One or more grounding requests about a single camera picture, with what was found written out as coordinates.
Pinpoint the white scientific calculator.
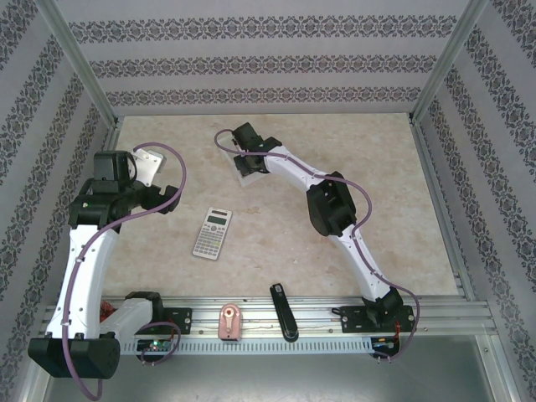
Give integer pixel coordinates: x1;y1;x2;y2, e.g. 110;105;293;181
192;206;234;260

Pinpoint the black stapler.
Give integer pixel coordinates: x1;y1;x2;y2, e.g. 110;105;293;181
269;282;301;343

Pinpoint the pink tape dispenser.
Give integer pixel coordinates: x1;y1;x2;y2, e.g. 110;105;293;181
218;303;243;342

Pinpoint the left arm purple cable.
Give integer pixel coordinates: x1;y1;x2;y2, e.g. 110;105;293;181
61;142;188;402

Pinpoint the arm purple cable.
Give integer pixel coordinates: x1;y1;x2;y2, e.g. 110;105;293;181
61;142;188;402
214;127;420;362

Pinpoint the aluminium side rail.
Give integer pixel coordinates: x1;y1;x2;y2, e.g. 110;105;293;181
99;116;123;169
409;116;476;301

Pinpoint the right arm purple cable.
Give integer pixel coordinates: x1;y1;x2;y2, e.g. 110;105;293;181
214;127;420;362

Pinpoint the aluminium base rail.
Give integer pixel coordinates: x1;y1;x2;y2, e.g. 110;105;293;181
40;294;492;337

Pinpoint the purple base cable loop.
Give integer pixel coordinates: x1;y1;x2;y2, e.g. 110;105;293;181
139;321;183;366

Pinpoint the white slotted cable duct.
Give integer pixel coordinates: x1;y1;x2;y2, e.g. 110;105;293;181
118;336;374;353

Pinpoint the aluminium frame post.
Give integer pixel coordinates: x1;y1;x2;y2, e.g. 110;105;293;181
409;0;490;123

